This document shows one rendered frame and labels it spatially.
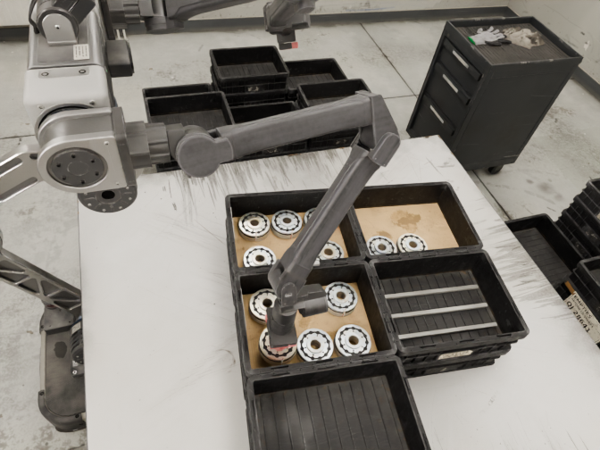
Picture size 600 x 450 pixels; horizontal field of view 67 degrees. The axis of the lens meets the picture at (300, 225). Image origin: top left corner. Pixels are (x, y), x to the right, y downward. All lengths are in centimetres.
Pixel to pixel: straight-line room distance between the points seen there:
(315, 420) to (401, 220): 76
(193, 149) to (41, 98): 26
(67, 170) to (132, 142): 12
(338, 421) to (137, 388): 57
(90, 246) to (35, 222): 112
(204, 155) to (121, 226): 94
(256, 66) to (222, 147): 208
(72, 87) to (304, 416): 91
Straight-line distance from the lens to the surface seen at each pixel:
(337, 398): 128
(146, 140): 83
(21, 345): 241
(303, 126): 89
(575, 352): 181
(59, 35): 100
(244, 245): 148
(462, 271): 160
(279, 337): 113
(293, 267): 99
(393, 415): 130
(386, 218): 164
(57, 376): 202
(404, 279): 150
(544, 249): 269
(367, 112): 93
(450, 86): 282
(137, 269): 161
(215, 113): 251
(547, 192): 349
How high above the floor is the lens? 202
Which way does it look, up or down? 50 degrees down
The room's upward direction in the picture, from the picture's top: 10 degrees clockwise
